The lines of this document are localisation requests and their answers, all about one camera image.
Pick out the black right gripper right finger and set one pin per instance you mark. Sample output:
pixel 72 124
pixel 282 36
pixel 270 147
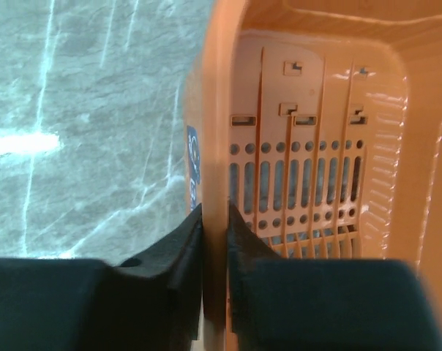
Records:
pixel 309 304

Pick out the orange plastic basket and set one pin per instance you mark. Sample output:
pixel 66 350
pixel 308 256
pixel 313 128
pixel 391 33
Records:
pixel 322 122

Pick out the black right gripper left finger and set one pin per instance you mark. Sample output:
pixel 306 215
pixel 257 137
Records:
pixel 151 301

